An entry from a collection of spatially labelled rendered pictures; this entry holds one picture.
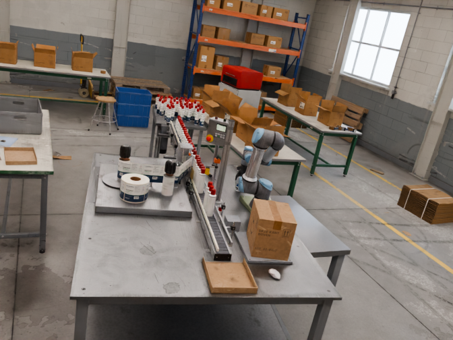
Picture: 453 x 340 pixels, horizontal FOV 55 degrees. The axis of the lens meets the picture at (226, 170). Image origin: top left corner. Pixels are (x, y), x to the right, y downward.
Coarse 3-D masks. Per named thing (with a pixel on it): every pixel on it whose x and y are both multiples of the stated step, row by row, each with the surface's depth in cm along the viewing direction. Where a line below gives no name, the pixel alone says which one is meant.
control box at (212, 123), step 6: (210, 120) 329; (216, 120) 328; (222, 120) 331; (210, 126) 331; (228, 126) 326; (210, 132) 332; (222, 132) 328; (216, 138) 332; (216, 144) 334; (222, 144) 331
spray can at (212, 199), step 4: (212, 192) 302; (212, 196) 302; (208, 200) 305; (212, 200) 303; (208, 204) 305; (212, 204) 305; (208, 208) 306; (212, 208) 306; (208, 212) 307; (212, 212) 308; (208, 216) 307
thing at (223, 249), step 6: (192, 186) 355; (204, 192) 347; (210, 222) 301; (216, 222) 303; (216, 228) 294; (210, 234) 285; (216, 234) 286; (216, 240) 279; (222, 240) 280; (222, 246) 273; (216, 252) 265; (222, 252) 266; (228, 252) 267
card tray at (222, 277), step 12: (204, 264) 255; (216, 264) 261; (228, 264) 263; (240, 264) 266; (216, 276) 250; (228, 276) 252; (240, 276) 254; (252, 276) 250; (216, 288) 234; (228, 288) 236; (240, 288) 238; (252, 288) 239
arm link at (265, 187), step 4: (260, 180) 334; (264, 180) 337; (260, 184) 333; (264, 184) 331; (268, 184) 332; (260, 188) 332; (264, 188) 332; (268, 188) 332; (256, 192) 333; (260, 192) 333; (264, 192) 333; (268, 192) 334; (256, 196) 337; (260, 196) 335; (264, 196) 335; (268, 196) 337
